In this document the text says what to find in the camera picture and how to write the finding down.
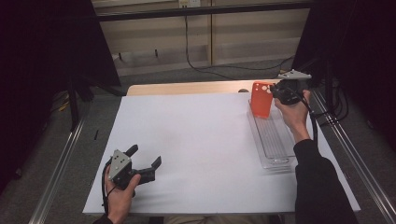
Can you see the white wall socket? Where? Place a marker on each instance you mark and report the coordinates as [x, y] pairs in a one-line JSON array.
[[190, 3]]

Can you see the small dark round object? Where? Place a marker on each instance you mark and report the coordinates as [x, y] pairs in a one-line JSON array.
[[243, 90]]

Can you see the person's left hand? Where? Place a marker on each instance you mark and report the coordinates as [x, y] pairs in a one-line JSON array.
[[120, 199]]

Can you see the black curtain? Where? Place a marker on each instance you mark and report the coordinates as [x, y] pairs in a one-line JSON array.
[[358, 46], [46, 62]]

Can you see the clear plastic container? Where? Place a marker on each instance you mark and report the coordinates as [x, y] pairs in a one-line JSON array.
[[274, 140]]

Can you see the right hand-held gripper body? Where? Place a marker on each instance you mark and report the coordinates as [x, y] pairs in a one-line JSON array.
[[291, 88]]

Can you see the black metal stand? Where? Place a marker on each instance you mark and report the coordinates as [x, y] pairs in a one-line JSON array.
[[74, 102]]

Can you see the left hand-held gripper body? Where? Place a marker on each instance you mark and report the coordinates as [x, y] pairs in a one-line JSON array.
[[123, 172]]

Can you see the metal rail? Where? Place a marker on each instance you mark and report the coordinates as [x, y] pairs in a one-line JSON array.
[[358, 155], [59, 165]]

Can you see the person's right hand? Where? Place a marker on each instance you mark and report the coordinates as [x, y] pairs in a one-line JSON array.
[[294, 116]]

